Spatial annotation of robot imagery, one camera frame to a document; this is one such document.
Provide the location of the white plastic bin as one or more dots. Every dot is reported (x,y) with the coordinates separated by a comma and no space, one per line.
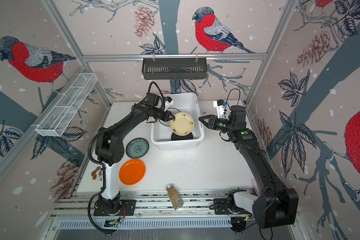
(161,132)

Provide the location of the black plate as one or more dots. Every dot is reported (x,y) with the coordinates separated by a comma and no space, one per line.
(175,137)

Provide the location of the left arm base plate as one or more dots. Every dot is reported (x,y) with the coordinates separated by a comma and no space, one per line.
(105,208)

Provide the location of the orange plate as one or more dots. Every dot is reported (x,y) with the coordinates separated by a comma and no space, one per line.
(132,171)

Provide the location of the beige plate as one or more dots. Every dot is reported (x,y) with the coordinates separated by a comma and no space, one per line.
(182,124)

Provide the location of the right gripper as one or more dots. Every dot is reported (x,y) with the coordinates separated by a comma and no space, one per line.
(211,125)

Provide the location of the black hanging wall basket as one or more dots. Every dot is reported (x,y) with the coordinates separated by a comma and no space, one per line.
(174,69)

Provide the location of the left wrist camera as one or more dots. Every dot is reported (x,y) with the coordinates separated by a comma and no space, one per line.
(168,102)

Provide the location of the small circuit board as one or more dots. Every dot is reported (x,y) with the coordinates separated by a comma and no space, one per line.
(112,223)

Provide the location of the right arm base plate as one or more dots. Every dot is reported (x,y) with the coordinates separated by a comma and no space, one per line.
(227,207)

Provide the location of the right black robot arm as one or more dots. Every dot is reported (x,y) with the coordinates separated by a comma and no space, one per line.
(276,204)

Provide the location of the brown white dog coaster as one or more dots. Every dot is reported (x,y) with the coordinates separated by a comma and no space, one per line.
(96,174)

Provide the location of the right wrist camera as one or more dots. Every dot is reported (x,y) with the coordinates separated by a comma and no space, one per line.
(220,106)

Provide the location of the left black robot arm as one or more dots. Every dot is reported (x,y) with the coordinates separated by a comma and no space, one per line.
(106,148)

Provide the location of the teal patterned plate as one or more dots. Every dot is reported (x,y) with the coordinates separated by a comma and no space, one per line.
(137,148)

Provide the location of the pink flat case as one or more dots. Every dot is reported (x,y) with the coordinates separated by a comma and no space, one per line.
(255,187)

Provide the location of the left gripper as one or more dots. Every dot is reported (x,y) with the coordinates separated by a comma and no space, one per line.
(165,118)

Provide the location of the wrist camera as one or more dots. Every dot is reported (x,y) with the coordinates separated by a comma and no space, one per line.
(168,102)
(220,106)

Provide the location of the glass spice jar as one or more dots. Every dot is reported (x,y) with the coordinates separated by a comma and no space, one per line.
(174,196)

